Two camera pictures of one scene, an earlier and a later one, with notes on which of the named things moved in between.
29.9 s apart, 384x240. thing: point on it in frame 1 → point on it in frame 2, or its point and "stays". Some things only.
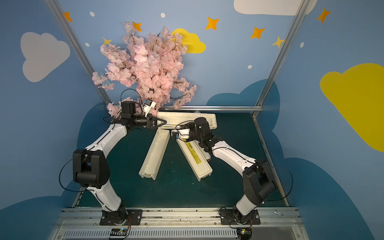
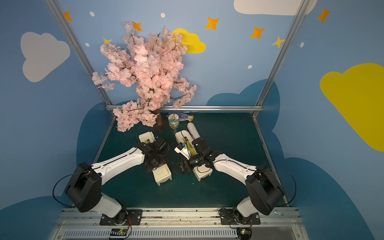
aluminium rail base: (276, 223) stays
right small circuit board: (244, 233) stays
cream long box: (174, 120) → (162, 174)
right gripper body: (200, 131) → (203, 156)
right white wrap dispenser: (198, 165) stays
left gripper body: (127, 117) → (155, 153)
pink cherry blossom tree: (153, 64) stays
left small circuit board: (118, 232) stays
